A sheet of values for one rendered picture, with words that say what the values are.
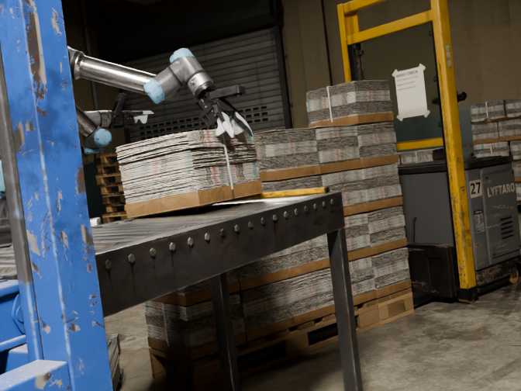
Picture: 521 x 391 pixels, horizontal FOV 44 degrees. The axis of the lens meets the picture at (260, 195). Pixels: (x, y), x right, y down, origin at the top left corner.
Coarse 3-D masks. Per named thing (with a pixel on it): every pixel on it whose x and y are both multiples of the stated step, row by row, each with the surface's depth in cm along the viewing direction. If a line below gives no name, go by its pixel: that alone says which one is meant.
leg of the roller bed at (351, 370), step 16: (336, 240) 216; (336, 256) 216; (336, 272) 217; (336, 288) 217; (336, 304) 218; (352, 304) 219; (336, 320) 219; (352, 320) 218; (352, 336) 217; (352, 352) 217; (352, 368) 218; (352, 384) 218
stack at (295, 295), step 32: (352, 192) 334; (352, 224) 333; (288, 256) 306; (320, 256) 318; (192, 288) 272; (256, 288) 293; (288, 288) 305; (320, 288) 317; (352, 288) 331; (160, 320) 288; (192, 320) 272; (256, 320) 292; (320, 320) 320; (160, 352) 291; (256, 352) 313; (288, 352) 303; (192, 384) 273
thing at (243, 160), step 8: (240, 136) 215; (248, 136) 220; (232, 144) 209; (240, 144) 216; (248, 144) 219; (232, 152) 209; (240, 152) 214; (248, 152) 218; (232, 160) 209; (240, 160) 213; (248, 160) 217; (256, 160) 222; (240, 168) 213; (248, 168) 217; (256, 168) 221; (240, 176) 213; (248, 176) 219; (256, 176) 221
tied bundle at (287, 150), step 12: (276, 132) 303; (288, 132) 308; (300, 132) 313; (312, 132) 318; (264, 144) 306; (276, 144) 304; (288, 144) 308; (300, 144) 313; (312, 144) 318; (264, 156) 307; (276, 156) 303; (288, 156) 307; (300, 156) 320; (312, 156) 317; (252, 168) 316; (264, 168) 309; (276, 168) 303; (288, 168) 307; (276, 180) 304
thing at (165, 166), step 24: (144, 144) 198; (168, 144) 193; (192, 144) 191; (216, 144) 202; (120, 168) 204; (144, 168) 200; (168, 168) 195; (192, 168) 191; (216, 168) 202; (144, 192) 201; (168, 192) 196; (144, 216) 204
